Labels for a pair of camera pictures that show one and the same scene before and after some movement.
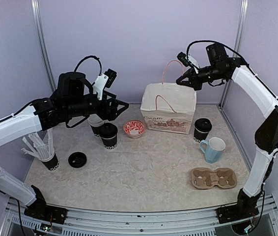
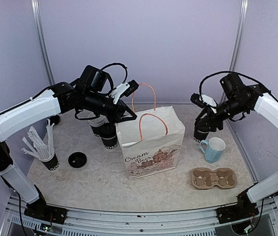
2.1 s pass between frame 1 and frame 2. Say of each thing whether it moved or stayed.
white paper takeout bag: moved
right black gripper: moved
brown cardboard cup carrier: stayed
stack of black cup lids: stayed
